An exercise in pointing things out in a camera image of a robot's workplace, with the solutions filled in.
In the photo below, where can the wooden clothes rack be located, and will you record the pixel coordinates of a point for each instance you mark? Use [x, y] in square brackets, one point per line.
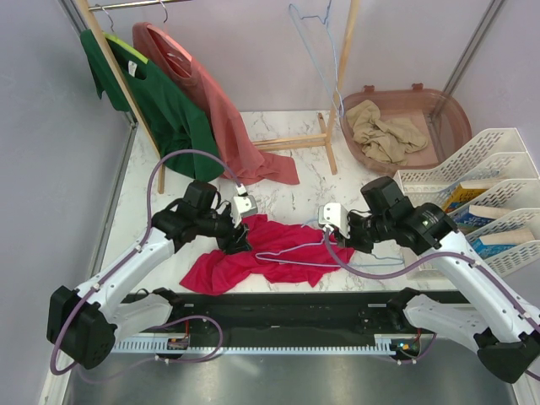
[199, 164]

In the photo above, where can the light blue book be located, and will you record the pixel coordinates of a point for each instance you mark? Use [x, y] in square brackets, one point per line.
[493, 244]

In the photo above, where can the light blue wire hanger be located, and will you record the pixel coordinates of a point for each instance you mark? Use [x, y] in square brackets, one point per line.
[382, 261]
[316, 37]

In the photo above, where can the yellow blue book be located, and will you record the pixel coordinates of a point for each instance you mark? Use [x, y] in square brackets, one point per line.
[466, 191]

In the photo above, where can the beige crumpled garment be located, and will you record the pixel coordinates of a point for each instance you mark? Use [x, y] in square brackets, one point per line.
[389, 141]

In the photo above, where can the blue cover book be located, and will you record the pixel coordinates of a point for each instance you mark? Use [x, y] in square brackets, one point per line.
[475, 217]

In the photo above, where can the pink translucent laundry basket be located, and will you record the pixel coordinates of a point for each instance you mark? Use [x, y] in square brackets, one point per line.
[418, 128]

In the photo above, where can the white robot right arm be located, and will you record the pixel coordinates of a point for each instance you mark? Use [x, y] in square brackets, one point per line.
[503, 331]

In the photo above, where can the silver hanger under salmon shirt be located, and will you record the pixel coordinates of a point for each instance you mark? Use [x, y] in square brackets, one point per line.
[162, 3]

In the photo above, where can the magenta t shirt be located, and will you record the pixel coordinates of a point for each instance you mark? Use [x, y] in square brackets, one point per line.
[216, 273]

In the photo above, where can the white plastic file organizer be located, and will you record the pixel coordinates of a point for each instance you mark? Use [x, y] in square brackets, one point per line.
[496, 153]

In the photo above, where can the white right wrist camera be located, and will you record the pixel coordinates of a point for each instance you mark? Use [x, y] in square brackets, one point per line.
[333, 216]

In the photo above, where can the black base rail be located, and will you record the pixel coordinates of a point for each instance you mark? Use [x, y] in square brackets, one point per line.
[363, 312]

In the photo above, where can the silver hanger under green shirt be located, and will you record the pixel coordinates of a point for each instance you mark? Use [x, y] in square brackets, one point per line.
[105, 10]

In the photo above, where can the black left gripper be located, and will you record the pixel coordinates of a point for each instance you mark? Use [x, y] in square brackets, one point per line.
[230, 245]

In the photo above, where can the white slotted cable duct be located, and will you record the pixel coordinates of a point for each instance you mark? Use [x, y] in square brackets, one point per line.
[176, 344]

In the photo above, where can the salmon pink t shirt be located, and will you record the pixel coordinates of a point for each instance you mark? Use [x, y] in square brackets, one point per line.
[235, 147]

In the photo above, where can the green t shirt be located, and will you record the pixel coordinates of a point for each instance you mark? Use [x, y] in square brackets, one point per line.
[175, 122]

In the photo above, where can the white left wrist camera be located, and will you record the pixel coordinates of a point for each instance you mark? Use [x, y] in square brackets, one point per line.
[242, 205]

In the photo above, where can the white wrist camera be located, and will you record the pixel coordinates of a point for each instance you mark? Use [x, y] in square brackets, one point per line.
[242, 205]
[333, 216]

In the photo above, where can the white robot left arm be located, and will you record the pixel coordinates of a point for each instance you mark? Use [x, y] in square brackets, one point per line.
[86, 322]

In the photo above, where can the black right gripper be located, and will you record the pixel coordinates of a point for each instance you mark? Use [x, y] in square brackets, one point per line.
[353, 241]

